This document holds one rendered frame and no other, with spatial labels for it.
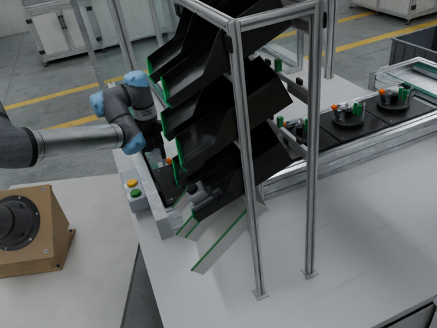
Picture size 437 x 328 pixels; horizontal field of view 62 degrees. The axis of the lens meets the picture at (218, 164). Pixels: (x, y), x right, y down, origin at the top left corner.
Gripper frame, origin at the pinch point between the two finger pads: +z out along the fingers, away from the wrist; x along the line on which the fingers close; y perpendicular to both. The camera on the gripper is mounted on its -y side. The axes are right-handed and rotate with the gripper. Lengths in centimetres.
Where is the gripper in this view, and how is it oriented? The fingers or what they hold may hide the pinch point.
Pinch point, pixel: (164, 161)
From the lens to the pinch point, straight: 137.5
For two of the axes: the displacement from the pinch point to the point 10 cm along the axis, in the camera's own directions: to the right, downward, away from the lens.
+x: 3.7, 5.1, -7.8
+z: 1.3, 8.0, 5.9
